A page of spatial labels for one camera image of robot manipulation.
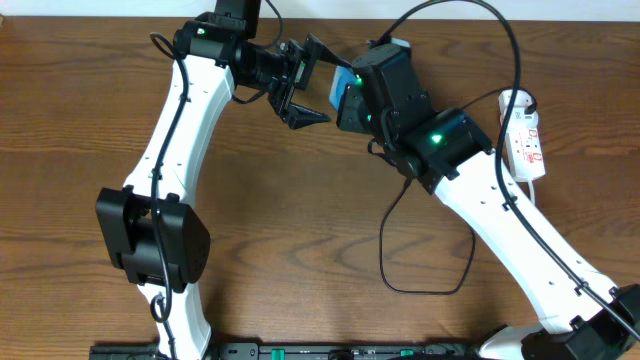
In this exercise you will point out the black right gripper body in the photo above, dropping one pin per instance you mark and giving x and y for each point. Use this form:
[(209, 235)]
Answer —
[(347, 107)]

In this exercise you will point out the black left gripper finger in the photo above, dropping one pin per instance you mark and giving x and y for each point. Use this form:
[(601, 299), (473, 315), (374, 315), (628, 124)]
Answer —
[(298, 117), (319, 51)]

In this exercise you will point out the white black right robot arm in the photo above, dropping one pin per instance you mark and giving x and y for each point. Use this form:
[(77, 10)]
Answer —
[(582, 313)]

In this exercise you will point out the white power strip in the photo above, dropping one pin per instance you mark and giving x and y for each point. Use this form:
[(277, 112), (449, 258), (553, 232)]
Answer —
[(523, 146)]

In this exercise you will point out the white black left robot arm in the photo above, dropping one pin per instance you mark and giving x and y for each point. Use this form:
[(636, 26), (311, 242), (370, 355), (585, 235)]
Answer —
[(149, 225)]

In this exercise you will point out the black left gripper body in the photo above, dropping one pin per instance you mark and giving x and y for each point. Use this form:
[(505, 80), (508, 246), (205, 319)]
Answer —
[(293, 80)]

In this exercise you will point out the blue Samsung smartphone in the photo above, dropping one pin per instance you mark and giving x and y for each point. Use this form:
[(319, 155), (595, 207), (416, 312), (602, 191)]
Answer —
[(342, 77)]

